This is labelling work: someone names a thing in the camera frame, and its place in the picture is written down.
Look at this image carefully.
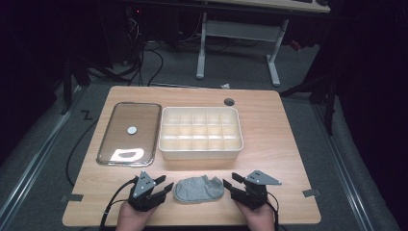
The black metal stand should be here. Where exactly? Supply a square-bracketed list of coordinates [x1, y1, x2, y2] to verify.
[278, 71, 340, 137]
[60, 56, 92, 116]

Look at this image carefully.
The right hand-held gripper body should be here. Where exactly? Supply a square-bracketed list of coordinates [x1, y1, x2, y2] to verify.
[230, 169, 283, 211]

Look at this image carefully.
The white metal frame desk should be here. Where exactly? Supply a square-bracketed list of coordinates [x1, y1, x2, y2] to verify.
[194, 0, 332, 88]

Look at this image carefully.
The thin black floor cable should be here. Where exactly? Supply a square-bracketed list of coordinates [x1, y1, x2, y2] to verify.
[64, 117, 100, 189]

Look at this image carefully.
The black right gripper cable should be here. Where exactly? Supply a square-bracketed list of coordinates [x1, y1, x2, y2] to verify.
[267, 192, 281, 231]

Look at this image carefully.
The white divided storage box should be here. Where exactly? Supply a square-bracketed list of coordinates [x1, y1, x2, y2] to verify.
[158, 106, 244, 161]

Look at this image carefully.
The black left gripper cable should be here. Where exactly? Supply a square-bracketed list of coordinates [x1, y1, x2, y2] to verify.
[98, 178, 136, 231]

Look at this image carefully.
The black floor cable bundle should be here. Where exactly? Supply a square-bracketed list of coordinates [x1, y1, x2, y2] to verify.
[123, 15, 166, 88]

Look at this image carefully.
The metal floor rail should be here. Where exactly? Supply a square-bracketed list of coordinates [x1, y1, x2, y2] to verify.
[0, 84, 84, 225]
[312, 104, 376, 231]

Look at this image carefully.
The grey sock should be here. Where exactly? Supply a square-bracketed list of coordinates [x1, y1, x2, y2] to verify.
[172, 174, 225, 204]

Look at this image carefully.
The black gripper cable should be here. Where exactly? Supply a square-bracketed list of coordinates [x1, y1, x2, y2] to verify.
[98, 178, 136, 231]
[267, 192, 281, 231]

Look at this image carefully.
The transparent box lid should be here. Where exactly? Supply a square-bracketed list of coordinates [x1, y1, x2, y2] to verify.
[95, 101, 163, 168]

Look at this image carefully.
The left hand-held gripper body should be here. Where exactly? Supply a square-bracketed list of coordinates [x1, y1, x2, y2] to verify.
[127, 169, 162, 213]

